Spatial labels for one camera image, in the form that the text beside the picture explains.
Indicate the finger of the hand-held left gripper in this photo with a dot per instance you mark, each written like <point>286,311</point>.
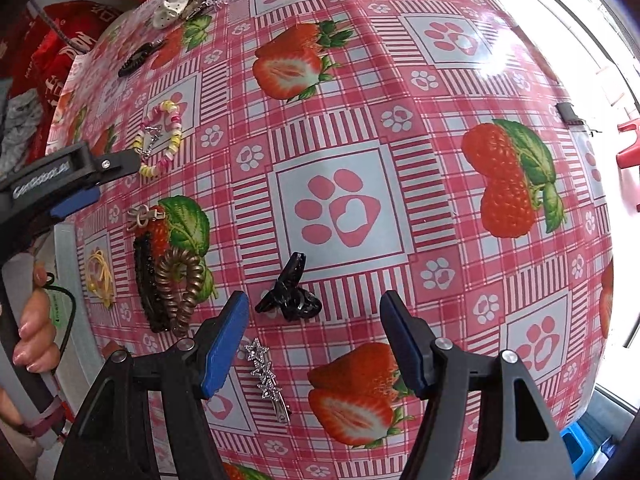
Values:
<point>120,166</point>
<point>75,204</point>

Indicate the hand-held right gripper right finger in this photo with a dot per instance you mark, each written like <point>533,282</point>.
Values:
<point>404,352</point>

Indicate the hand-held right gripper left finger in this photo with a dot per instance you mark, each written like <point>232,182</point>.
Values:
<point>224,355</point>

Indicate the silver star hair clip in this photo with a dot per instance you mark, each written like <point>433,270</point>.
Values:
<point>262,372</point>

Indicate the beige bow hair clip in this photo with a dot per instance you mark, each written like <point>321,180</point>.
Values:
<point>140,217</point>

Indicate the black claw hair clip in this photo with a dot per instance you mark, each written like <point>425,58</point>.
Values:
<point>287,296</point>

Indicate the black beaded hair clip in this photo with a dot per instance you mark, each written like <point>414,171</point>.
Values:
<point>142,280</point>

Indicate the person's left hand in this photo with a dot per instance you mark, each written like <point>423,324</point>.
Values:
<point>37,330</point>

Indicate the grey cloth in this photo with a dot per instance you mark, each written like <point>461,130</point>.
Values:
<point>20,120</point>

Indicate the black banana hair clip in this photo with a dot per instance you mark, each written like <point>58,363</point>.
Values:
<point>135,62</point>

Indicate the white dotted scrunchie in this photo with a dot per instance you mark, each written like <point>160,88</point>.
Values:
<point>170,5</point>

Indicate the blue plastic stool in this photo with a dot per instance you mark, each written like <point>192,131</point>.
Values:
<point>587,447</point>

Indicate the strawberry print pink tablecloth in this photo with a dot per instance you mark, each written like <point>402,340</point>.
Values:
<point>350,110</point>

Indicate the black tablecloth clamp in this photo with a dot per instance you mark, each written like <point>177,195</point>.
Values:
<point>570,114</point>

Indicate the red plastic stool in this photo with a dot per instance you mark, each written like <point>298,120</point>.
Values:
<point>631,155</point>

